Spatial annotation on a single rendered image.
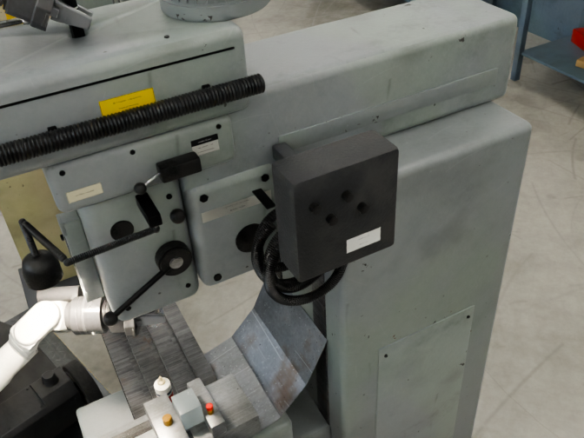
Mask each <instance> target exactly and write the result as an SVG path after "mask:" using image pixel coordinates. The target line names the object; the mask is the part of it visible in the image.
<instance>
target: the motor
mask: <svg viewBox="0 0 584 438"><path fill-rule="evenodd" d="M269 2H270V0H159V3H160V7H161V10H162V12H163V13H165V14H166V15H167V16H169V17H172V18H175V19H177V20H181V21H186V22H195V23H211V22H221V21H228V20H232V19H237V18H240V17H245V16H248V15H251V14H253V13H256V12H257V11H259V10H261V9H263V8H264V7H265V6H266V5H267V4H268V3H269Z"/></svg>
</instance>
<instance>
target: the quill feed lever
mask: <svg viewBox="0 0 584 438"><path fill-rule="evenodd" d="M155 261H156V265H157V267H158V268H159V269H160V271H159V272H158V273H157V274H156V275H154V276H153V277H152V278H151V279H150V280H149V281H148V282H146V283H145V284H144V285H143V286H142V287H141V288H140V289H139V290H137V292H135V294H134V295H133V296H131V297H130V298H129V299H128V300H127V301H126V302H125V303H124V304H122V305H121V306H120V307H119V308H118V309H117V310H116V311H115V312H112V311H110V312H107V313H105V314H104V316H103V323H104V325H106V326H108V327H113V326H115V325H116V324H117V322H118V316H119V315H120V314H121V313H122V312H123V311H124V310H125V309H126V308H128V307H129V306H130V305H131V304H132V303H133V302H134V301H136V300H137V299H138V298H139V297H140V296H141V295H142V294H144V293H145V292H146V291H147V290H148V289H149V288H150V287H151V286H153V285H154V284H155V283H156V282H157V281H158V280H159V279H161V278H162V277H163V276H164V275H179V274H181V273H182V272H184V271H185V270H186V269H187V268H188V267H189V265H190V264H191V262H192V254H191V252H190V250H189V248H188V246H187V245H186V244H185V243H184V242H181V241H170V242H166V243H164V245H162V246H161V247H160V248H159V249H158V250H157V252H156V255H155Z"/></svg>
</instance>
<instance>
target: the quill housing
mask: <svg viewBox="0 0 584 438"><path fill-rule="evenodd" d="M146 192H147V193H148V194H149V197H150V198H151V200H152V201H153V203H154V204H155V205H156V208H157V209H158V211H159V212H160V214H161V217H162V220H163V224H162V225H159V227H160V231H159V232H158V233H154V234H152V235H150V236H145V237H143V238H141V239H139V240H138V239H137V240H135V241H133V242H130V243H128V244H127V243H126V244H124V245H122V246H120V247H118V248H115V249H111V250H109V251H106V252H104V253H102V254H99V255H95V256H93V259H94V262H95V265H96V269H97V272H98V274H99V277H100V280H101V283H102V285H103V290H104V294H105V296H106V298H107V300H108V303H109V305H110V308H111V310H112V312H115V311H116V310H117V309H118V308H119V307H120V306H121V305H122V304H124V303H125V302H126V301H127V300H128V299H129V298H130V297H131V296H133V295H134V294H135V292H137V290H139V289H140V288H141V287H142V286H143V285H144V284H145V283H146V282H148V281H149V280H150V279H151V278H152V277H153V276H154V275H156V274H157V273H158V272H159V271H160V269H159V268H158V267H157V265H156V261H155V255H156V252H157V250H158V249H159V248H160V247H161V246H162V245H164V244H165V243H166V242H170V241H181V242H184V243H185V244H186V245H187V246H188V248H189V250H190V252H191V254H192V262H191V264H190V265H189V267H188V268H187V269H186V270H185V271H184V272H182V273H181V274H179V275H164V276H163V277H162V278H161V279H159V280H158V281H157V282H156V283H155V284H154V285H153V286H151V287H150V288H149V289H148V290H147V291H146V292H145V293H144V294H142V295H141V296H140V297H139V298H138V299H137V300H136V301H134V302H133V303H132V304H131V305H130V306H129V307H128V308H126V309H125V310H124V311H123V312H122V313H121V314H120V315H119V316H118V319H119V320H121V321H128V320H131V319H134V318H136V317H138V316H141V315H145V314H147V313H149V312H151V311H154V310H156V309H160V308H162V307H165V306H167V305H170V304H171V303H174V302H178V301H181V300H182V299H185V298H187V297H190V296H192V295H194V294H195V293H196V291H197V290H198V288H199V281H198V276H197V272H196V264H195V259H194V255H193V250H192V246H191V241H190V237H189V229H188V224H187V220H186V217H185V220H184V221H183V222H182V223H180V224H175V223H173V222H172V221H171V220H170V218H169V215H170V212H171V211H172V210H173V209H182V210H183V211H184V207H183V199H182V194H181V190H180V185H179V181H178V179H176V180H174V181H171V182H166V183H163V182H160V183H158V184H155V185H152V186H149V187H147V190H146ZM136 195H137V193H136V192H135V191H133V192H130V193H128V194H124V195H121V196H117V197H114V198H111V199H109V200H106V201H102V202H98V203H95V204H92V205H90V206H87V207H84V208H80V209H76V211H77V213H78V215H79V217H80V219H81V222H82V225H83V229H84V232H85V235H86V238H87V241H88V244H89V246H90V250H92V249H94V248H97V247H99V246H100V247H101V245H102V246H103V245H104V244H107V243H109V242H113V241H116V240H118V239H120V238H123V237H126V236H129V235H131V234H134V233H137V231H138V232H139V231H141V230H143V229H146V228H149V225H148V224H147V222H146V220H145V218H144V217H143V214H142V212H141V211H140V209H139V208H138V207H137V204H136V198H135V196H136ZM184 213H185V211H184Z"/></svg>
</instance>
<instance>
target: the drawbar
mask: <svg viewBox="0 0 584 438"><path fill-rule="evenodd" d="M62 1H63V3H66V4H68V5H69V6H71V7H73V8H75V7H76V6H77V3H76V0H62ZM69 27H70V32H71V35H72V38H79V37H85V33H84V29H82V28H78V27H76V26H72V25H69Z"/></svg>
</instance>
